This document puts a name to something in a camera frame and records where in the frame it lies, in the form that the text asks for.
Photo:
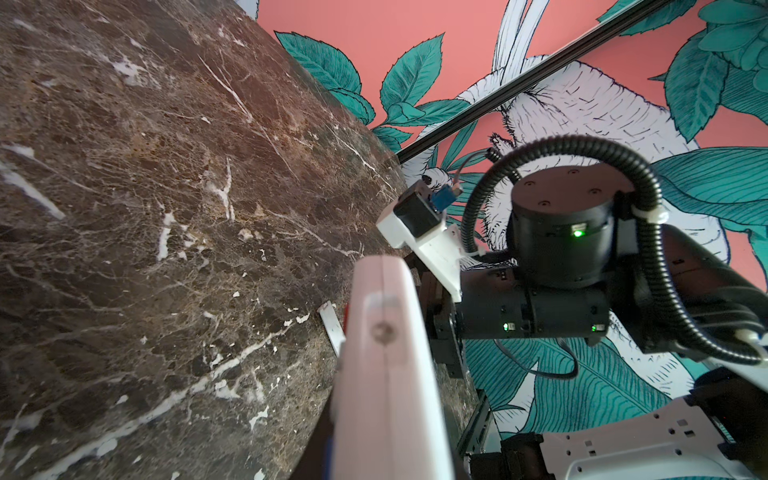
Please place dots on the right black frame post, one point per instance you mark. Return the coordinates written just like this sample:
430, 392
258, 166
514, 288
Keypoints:
588, 42

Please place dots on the white remote control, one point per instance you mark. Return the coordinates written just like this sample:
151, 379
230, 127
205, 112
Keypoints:
386, 408

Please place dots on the white battery compartment cover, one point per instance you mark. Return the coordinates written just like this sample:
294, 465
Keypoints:
333, 326

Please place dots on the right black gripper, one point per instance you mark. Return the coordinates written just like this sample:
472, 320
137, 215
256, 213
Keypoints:
444, 322

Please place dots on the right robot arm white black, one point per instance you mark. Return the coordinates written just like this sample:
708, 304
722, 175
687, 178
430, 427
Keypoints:
556, 237

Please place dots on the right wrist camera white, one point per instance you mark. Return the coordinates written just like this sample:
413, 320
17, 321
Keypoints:
417, 220

